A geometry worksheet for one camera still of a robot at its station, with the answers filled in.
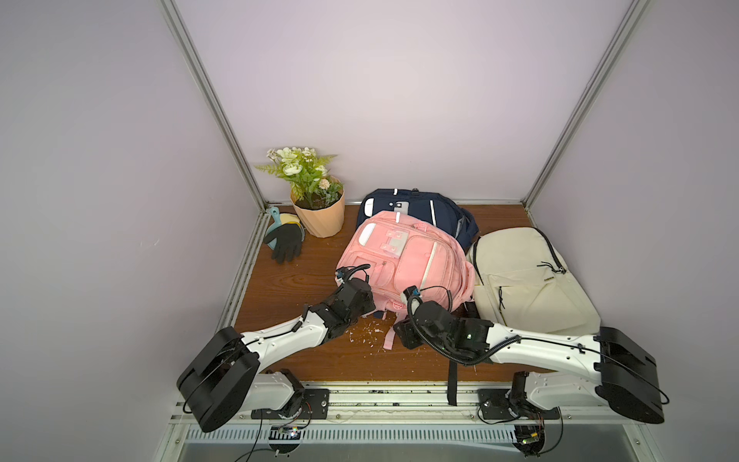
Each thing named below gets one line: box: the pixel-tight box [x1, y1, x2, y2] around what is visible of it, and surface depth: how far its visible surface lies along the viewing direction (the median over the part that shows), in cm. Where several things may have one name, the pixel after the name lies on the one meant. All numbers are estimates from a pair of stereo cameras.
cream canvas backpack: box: [468, 227, 602, 333], surface depth 95 cm
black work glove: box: [263, 223, 304, 265], surface depth 109 cm
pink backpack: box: [335, 209, 477, 350], surface depth 95 cm
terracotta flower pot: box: [290, 175, 346, 238], surface depth 104 cm
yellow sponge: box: [280, 212, 302, 227], surface depth 116 cm
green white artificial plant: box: [254, 146, 344, 209], surface depth 94 cm
